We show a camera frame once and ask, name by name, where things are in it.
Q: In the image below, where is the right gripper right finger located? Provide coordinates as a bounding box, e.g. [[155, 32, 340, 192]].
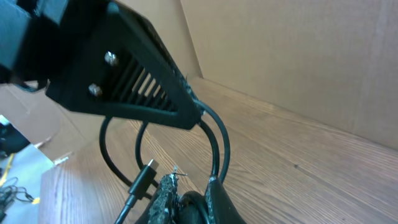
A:
[[205, 176, 246, 224]]

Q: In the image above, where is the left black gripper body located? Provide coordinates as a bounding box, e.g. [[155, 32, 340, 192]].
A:
[[1, 0, 109, 93]]

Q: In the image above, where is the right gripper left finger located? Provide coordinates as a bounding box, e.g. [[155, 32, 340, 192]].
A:
[[136, 173, 178, 224]]

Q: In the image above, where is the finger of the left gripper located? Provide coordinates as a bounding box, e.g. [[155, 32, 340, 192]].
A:
[[45, 1, 201, 129]]

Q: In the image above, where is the black USB cable bundle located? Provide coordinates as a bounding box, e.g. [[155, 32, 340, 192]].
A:
[[98, 98, 231, 224]]

